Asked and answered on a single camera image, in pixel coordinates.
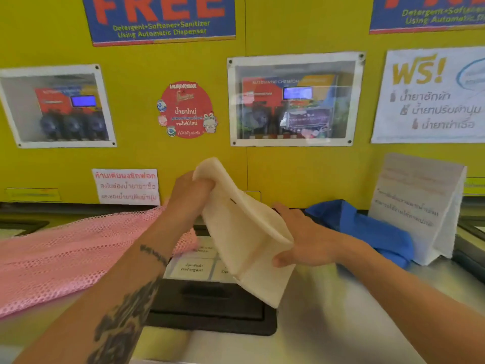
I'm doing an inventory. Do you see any folded white paper sign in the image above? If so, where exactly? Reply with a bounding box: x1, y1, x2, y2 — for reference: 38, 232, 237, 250
368, 152, 468, 266

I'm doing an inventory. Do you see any white poster with yellow letters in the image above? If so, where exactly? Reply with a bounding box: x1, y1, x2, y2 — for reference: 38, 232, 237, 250
370, 46, 485, 145

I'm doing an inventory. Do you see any white framed dispenser window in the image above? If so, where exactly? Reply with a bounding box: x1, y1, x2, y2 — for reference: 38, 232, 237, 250
226, 52, 366, 148
0, 64, 117, 150

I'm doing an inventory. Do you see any cream cloth bag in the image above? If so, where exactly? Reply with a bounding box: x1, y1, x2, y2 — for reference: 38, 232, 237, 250
192, 157, 296, 309

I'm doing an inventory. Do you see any person's left forearm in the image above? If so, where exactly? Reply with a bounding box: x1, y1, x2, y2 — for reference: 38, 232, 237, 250
11, 223, 190, 364

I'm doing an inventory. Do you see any white notice with red letters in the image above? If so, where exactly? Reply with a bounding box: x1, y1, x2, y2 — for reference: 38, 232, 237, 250
91, 168, 161, 206

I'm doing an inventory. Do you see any person's right forearm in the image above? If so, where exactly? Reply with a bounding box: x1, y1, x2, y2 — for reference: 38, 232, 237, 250
337, 238, 485, 364

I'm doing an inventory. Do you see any stainless steel washing machine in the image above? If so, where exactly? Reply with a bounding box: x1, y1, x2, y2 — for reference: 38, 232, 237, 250
128, 208, 485, 364
451, 197, 485, 287
0, 202, 152, 364

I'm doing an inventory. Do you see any pink mesh laundry bag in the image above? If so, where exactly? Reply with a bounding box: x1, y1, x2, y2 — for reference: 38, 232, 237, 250
0, 206, 200, 319

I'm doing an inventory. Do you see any blue poster with red letters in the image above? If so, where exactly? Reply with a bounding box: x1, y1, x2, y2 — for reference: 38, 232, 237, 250
369, 0, 485, 35
81, 0, 237, 48

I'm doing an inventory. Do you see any person's right hand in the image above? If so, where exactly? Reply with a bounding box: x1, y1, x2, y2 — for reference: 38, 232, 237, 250
271, 202, 365, 269

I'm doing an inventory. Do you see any round red sticker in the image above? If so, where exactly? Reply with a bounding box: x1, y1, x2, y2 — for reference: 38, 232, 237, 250
157, 80, 219, 140

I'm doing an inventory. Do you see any blue cloth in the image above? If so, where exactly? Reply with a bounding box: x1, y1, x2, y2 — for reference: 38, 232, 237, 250
305, 199, 415, 269

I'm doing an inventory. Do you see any person's left hand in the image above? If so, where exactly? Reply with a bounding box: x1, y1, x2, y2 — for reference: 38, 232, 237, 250
162, 170, 217, 244

